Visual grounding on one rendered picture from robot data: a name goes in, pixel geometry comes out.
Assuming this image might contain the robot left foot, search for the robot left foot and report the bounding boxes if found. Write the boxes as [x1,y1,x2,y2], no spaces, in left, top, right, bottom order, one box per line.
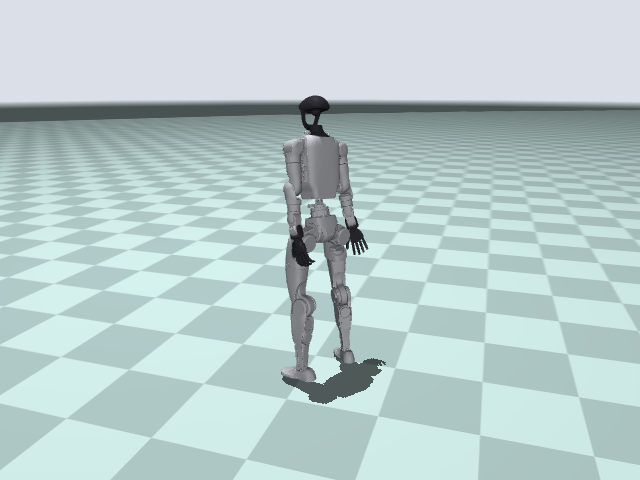
[281,364,316,382]

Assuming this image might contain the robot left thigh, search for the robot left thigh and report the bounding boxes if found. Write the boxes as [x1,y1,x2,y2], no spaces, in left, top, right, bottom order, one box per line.
[285,226,317,316]

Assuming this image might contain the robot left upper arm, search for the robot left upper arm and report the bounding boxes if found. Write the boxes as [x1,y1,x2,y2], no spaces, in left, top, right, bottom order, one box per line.
[283,138,305,196]

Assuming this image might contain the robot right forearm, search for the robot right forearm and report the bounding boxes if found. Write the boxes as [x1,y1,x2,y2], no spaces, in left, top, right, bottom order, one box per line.
[339,186,356,227]

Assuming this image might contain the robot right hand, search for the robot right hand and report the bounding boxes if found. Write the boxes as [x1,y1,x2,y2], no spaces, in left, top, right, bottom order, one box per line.
[345,216,368,255]

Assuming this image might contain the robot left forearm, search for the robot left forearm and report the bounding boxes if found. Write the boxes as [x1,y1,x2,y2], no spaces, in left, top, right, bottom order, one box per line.
[283,182,303,236]

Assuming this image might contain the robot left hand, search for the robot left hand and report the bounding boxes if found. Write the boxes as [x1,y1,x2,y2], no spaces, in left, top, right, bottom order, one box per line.
[290,225,315,267]

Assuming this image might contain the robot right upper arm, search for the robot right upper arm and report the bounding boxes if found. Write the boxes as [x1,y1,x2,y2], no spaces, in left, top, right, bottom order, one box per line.
[336,141,350,194]

